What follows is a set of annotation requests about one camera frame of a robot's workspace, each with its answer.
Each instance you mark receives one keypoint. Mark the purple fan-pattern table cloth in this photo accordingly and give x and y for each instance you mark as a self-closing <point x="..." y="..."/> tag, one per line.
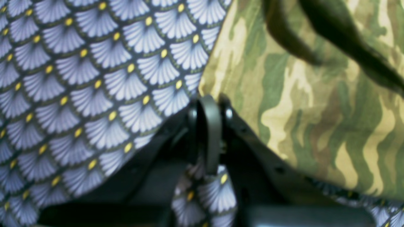
<point x="86" y="84"/>

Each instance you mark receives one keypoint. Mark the camouflage T-shirt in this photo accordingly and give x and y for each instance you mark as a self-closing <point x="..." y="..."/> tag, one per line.
<point x="320" y="82"/>

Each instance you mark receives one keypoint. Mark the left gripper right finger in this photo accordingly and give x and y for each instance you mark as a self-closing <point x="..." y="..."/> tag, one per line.
<point x="268" y="191"/>

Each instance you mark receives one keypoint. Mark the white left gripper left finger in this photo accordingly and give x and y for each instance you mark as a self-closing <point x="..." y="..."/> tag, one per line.
<point x="140" y="193"/>

